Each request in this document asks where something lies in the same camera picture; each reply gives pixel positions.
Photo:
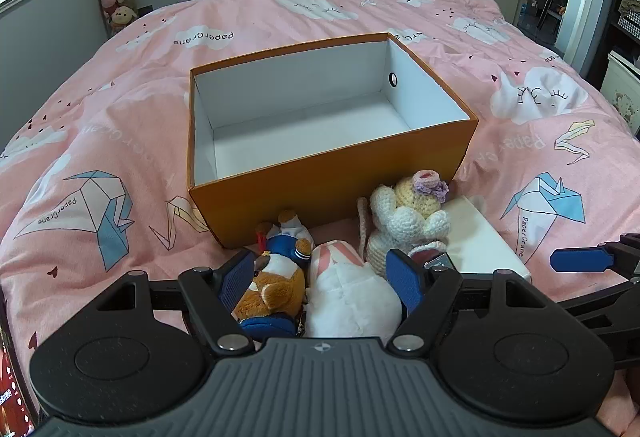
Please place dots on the white long box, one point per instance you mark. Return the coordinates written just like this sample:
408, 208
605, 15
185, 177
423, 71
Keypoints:
480, 242

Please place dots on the orange cardboard box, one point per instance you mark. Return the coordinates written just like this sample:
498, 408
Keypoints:
325, 187

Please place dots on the red printed sheet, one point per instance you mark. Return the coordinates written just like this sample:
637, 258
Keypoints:
12, 392

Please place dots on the dark chair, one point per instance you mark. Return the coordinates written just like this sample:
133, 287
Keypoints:
552, 4

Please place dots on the cream crochet bunny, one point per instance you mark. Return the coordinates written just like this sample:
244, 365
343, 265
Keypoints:
400, 217

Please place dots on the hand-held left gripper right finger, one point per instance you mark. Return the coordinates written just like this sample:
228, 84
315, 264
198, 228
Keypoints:
405, 282

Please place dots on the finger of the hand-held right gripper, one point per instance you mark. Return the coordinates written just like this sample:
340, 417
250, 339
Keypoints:
600, 298
582, 260

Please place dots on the white cabinet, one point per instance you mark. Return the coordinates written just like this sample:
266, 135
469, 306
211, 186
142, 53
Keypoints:
622, 87

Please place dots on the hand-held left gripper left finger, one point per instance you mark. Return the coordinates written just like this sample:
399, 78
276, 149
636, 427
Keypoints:
235, 284

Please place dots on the brown hamster plush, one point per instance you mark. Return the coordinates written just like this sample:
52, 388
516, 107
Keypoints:
275, 289

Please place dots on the white rabbit plush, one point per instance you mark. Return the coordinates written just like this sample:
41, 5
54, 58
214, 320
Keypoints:
350, 299

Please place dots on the dark shelf unit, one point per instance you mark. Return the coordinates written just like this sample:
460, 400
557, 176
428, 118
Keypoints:
625, 24

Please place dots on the pink printed blanket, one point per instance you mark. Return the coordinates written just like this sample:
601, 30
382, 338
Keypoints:
125, 117

